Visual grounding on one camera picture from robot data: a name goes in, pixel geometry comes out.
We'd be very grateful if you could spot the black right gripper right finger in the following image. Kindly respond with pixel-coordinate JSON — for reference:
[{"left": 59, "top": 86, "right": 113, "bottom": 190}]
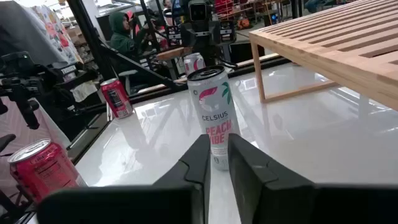
[{"left": 228, "top": 133, "right": 398, "bottom": 224}]

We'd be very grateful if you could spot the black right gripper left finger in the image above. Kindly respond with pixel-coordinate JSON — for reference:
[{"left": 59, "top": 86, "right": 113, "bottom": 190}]
[{"left": 37, "top": 134, "right": 211, "bottom": 224}]

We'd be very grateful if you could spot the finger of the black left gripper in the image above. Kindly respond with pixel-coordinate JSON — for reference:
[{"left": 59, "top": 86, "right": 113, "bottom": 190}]
[
  {"left": 219, "top": 20, "right": 237, "bottom": 44},
  {"left": 166, "top": 26, "right": 183, "bottom": 47}
]

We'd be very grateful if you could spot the silver Diet Coke can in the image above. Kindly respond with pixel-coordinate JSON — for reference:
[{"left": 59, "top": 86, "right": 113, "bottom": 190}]
[{"left": 183, "top": 52, "right": 206, "bottom": 75}]

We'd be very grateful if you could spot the tall white Celsius can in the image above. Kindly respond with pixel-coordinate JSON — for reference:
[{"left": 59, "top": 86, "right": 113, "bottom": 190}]
[{"left": 186, "top": 65, "right": 242, "bottom": 171}]

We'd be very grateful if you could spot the red Coca-Cola can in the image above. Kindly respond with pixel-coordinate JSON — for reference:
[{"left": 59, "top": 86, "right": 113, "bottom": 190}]
[
  {"left": 99, "top": 77, "right": 134, "bottom": 119},
  {"left": 7, "top": 138, "right": 88, "bottom": 205}
]

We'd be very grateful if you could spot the wooden slatted shelf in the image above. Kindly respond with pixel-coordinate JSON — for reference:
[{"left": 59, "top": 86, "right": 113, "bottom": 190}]
[{"left": 248, "top": 0, "right": 398, "bottom": 112}]

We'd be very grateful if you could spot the round wooden stool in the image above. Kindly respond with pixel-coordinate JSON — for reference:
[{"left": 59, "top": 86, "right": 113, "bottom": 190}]
[{"left": 156, "top": 46, "right": 194, "bottom": 62}]

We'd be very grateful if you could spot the person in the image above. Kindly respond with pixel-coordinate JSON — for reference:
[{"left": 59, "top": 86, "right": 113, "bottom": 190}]
[{"left": 108, "top": 11, "right": 150, "bottom": 62}]

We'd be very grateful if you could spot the colourful printed cloth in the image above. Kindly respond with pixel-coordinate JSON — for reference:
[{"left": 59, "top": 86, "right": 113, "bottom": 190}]
[{"left": 29, "top": 4, "right": 84, "bottom": 65}]

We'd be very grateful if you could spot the grey fabric panel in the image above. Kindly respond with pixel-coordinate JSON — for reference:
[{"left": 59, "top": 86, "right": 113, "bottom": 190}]
[{"left": 0, "top": 0, "right": 68, "bottom": 68}]

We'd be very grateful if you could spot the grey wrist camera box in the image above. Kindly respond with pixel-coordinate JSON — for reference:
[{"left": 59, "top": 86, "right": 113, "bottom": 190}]
[{"left": 188, "top": 0, "right": 208, "bottom": 24}]

